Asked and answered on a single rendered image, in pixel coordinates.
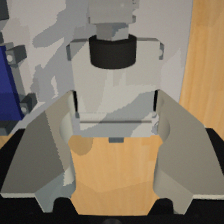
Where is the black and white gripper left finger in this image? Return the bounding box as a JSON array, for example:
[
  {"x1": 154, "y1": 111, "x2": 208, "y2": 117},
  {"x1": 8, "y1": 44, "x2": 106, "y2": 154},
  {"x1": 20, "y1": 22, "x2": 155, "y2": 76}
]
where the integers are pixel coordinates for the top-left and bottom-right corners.
[{"x1": 0, "y1": 90, "x2": 78, "y2": 224}]

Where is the grey fixture plate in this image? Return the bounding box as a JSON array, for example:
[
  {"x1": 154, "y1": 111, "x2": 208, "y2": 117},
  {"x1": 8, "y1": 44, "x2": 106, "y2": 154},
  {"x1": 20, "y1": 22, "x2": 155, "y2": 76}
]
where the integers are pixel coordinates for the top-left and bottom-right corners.
[{"x1": 0, "y1": 0, "x2": 193, "y2": 134}]

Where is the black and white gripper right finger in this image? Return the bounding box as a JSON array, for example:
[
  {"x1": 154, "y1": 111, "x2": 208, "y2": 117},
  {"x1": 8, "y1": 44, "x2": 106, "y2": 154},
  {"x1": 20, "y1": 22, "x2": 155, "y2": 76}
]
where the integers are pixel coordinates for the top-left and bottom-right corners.
[{"x1": 153, "y1": 89, "x2": 224, "y2": 224}]

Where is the dark blue rectangular block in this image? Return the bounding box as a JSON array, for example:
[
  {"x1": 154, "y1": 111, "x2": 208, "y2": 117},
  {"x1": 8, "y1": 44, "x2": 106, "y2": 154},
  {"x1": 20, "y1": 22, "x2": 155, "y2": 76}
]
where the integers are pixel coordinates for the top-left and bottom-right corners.
[{"x1": 0, "y1": 42, "x2": 26, "y2": 120}]

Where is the toggle clamp with red handle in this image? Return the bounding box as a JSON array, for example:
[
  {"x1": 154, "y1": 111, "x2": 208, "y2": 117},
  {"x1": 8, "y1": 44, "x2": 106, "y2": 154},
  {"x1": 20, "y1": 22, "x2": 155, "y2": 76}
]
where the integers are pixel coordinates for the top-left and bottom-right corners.
[
  {"x1": 0, "y1": 0, "x2": 9, "y2": 21},
  {"x1": 88, "y1": 0, "x2": 139, "y2": 70}
]

